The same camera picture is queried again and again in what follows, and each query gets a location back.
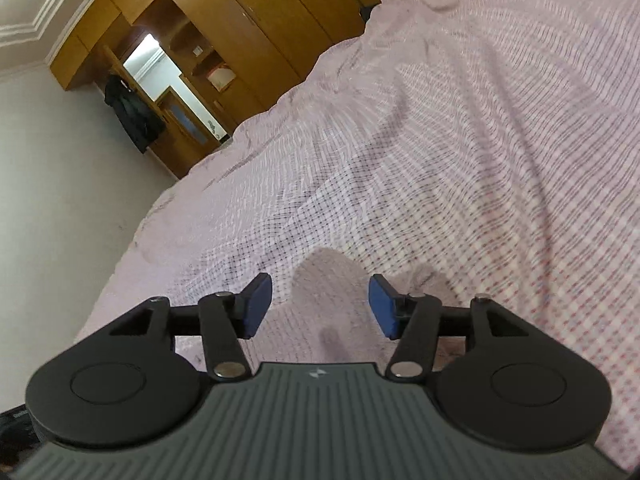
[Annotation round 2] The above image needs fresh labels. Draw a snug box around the lilac knitted cardigan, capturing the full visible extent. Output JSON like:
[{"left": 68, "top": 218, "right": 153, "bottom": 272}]
[{"left": 260, "top": 249, "right": 471, "bottom": 368}]

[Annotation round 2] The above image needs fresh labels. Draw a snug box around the pink checked bedspread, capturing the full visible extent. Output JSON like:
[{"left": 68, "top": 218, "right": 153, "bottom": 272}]
[{"left": 75, "top": 0, "right": 640, "bottom": 476}]

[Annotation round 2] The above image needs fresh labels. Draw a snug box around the black hanging jacket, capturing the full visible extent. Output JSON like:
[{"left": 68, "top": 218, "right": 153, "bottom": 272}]
[{"left": 103, "top": 74, "right": 166, "bottom": 155}]

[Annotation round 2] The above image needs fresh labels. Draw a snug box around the wooden door with glass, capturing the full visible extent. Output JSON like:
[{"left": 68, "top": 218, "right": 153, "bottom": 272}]
[{"left": 159, "top": 86, "right": 227, "bottom": 181}]

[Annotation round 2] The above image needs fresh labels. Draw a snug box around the wooden wardrobe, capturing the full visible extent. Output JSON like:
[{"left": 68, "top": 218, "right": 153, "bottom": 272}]
[{"left": 47, "top": 0, "right": 393, "bottom": 181}]

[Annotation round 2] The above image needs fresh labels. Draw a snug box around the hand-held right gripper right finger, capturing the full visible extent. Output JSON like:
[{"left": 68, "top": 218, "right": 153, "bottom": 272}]
[{"left": 368, "top": 274, "right": 537, "bottom": 381}]

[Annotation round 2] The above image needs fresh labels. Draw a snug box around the white box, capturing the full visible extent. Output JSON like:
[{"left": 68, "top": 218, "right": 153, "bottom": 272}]
[{"left": 207, "top": 62, "right": 236, "bottom": 92}]

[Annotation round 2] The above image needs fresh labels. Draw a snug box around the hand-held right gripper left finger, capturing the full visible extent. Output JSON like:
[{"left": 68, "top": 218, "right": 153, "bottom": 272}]
[{"left": 105, "top": 272, "right": 274, "bottom": 381}]

